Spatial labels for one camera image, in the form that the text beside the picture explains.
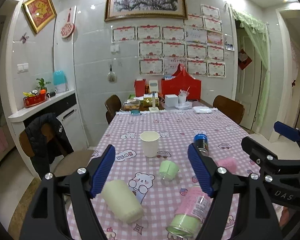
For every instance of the white table device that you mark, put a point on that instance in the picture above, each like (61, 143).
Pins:
(153, 85)

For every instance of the white side cabinet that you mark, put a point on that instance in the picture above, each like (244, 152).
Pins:
(65, 115)

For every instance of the pink and green bottle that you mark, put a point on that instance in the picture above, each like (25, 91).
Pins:
(190, 212)

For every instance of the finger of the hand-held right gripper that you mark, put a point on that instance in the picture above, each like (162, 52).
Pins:
(255, 148)
(287, 130)

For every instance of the blue and white humidifier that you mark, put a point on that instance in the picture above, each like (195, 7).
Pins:
(59, 81)

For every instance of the black jacket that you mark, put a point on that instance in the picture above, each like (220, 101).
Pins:
(40, 135)

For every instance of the white square box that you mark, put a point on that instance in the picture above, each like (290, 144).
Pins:
(171, 100)

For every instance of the small potted plant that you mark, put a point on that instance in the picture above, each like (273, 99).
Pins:
(42, 85)

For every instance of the red diamond door ornament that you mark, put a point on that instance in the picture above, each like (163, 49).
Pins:
(245, 58)

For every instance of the round red wall ornament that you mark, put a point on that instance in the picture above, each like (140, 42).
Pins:
(67, 29)

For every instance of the white plastic bag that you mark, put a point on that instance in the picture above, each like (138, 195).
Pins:
(203, 109)

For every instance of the red gift bag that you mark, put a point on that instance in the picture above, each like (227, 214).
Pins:
(181, 85)

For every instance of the white stand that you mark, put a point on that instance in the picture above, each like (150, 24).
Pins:
(154, 105)

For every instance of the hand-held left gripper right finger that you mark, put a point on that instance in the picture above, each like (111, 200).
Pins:
(200, 172)

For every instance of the red tray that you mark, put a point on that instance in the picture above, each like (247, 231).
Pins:
(35, 101)

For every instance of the white light switch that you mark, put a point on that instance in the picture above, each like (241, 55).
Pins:
(23, 67)

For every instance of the gold framed red picture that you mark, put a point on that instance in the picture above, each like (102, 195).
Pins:
(40, 11)

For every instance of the green lace curtain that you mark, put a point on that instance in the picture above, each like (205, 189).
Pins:
(257, 42)

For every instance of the cream plastic cup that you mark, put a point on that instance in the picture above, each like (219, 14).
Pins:
(122, 202)

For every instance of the white paper cup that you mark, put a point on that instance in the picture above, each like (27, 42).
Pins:
(149, 145)

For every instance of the hanging wall hook item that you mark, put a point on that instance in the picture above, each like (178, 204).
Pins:
(111, 75)

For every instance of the white door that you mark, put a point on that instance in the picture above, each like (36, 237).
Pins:
(247, 87)

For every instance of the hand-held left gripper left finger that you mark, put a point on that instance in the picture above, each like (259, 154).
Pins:
(102, 172)

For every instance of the framed blossom painting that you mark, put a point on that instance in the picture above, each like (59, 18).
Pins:
(145, 1)

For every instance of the small green cup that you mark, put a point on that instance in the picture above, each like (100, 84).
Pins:
(168, 170)

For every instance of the gold box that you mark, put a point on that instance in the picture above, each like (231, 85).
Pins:
(146, 102)

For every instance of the wooden chair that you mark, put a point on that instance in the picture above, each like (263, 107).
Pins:
(27, 145)
(112, 107)
(228, 108)

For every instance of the small red box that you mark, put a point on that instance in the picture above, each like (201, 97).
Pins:
(139, 87)

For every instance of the pink sponge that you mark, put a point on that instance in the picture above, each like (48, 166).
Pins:
(227, 164)

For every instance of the blue can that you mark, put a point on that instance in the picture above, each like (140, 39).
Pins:
(202, 145)

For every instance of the white wall switch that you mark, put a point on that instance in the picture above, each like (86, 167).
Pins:
(114, 47)

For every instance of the pink checked tablecloth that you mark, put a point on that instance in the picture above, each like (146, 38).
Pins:
(170, 127)

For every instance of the clear cup with straws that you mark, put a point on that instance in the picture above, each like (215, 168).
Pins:
(183, 97)

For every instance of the group of wall certificates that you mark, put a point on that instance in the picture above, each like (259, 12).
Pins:
(175, 50)

